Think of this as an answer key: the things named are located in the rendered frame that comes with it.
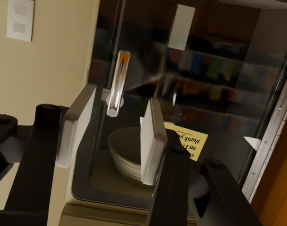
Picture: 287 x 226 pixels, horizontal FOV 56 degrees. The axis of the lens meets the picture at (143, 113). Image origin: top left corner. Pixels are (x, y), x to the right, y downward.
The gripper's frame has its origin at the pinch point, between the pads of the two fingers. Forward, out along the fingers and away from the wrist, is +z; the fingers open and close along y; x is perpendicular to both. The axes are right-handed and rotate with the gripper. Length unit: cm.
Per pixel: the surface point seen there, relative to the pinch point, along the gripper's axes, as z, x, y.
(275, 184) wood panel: 25.5, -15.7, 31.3
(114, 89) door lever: 17.4, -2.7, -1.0
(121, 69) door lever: 17.4, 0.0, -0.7
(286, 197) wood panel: 21.6, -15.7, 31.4
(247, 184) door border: 22.6, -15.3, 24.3
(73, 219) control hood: 20.4, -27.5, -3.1
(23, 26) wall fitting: 66, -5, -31
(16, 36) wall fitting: 66, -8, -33
